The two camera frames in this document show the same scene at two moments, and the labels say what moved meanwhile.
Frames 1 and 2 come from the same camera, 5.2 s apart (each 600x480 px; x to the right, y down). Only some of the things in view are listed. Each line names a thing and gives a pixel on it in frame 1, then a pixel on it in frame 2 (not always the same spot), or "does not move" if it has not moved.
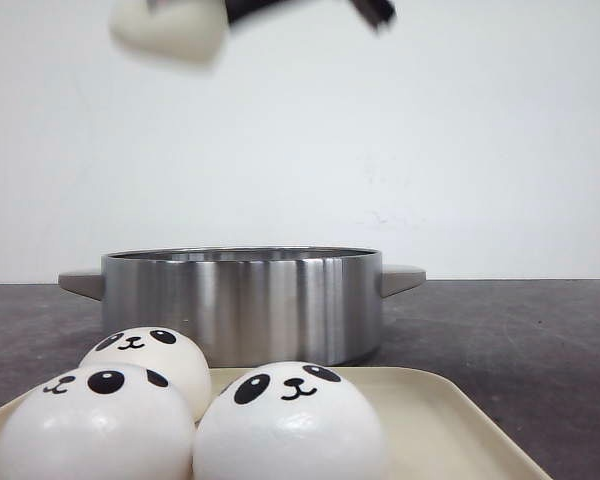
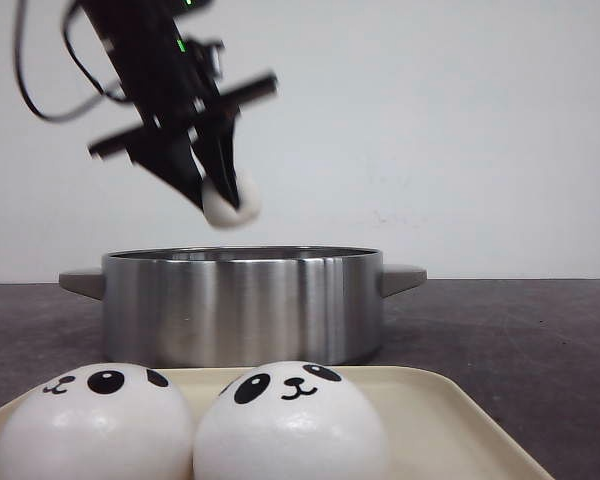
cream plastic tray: (429, 431) does not move
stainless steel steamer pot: (268, 306) does not move
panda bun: (160, 349) -> (220, 212)
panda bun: (291, 421) does not move
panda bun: (102, 421) does not move
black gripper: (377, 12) -> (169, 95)
